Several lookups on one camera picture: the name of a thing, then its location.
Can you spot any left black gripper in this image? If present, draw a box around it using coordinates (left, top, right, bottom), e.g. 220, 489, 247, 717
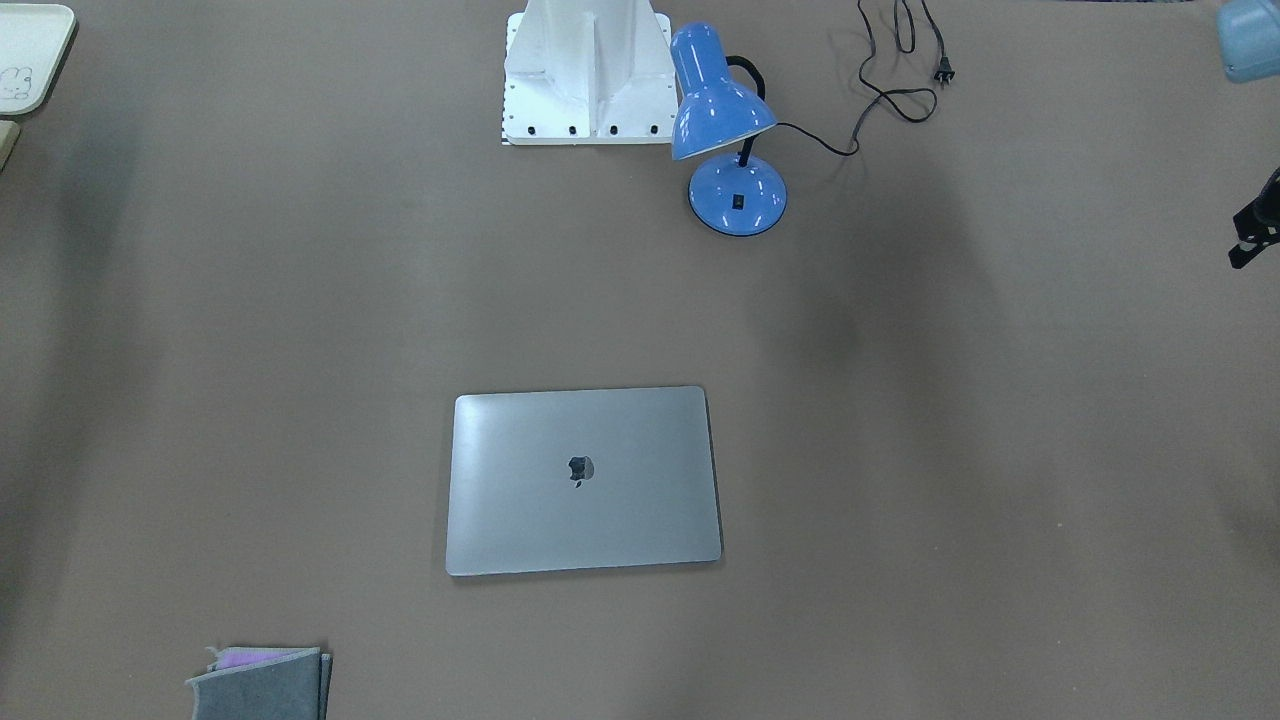
1228, 169, 1279, 269

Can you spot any grey laptop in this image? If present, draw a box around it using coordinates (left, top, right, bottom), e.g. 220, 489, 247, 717
444, 386, 723, 578

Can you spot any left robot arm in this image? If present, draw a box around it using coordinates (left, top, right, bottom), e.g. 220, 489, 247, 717
1216, 1, 1279, 270

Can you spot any blue desk lamp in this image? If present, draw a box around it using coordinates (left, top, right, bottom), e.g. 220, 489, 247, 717
669, 22, 788, 237

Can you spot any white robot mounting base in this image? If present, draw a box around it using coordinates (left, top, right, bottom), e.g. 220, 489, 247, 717
500, 1, 678, 146

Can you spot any folded grey cloth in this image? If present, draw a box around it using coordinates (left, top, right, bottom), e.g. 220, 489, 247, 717
186, 646, 332, 719

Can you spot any white plastic tray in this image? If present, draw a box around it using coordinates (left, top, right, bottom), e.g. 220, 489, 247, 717
1, 3, 77, 119

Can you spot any wooden cutting board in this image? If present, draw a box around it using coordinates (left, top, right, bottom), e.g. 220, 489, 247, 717
0, 119, 20, 170

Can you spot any black lamp power cable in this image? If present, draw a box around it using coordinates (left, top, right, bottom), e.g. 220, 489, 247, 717
776, 0, 957, 158

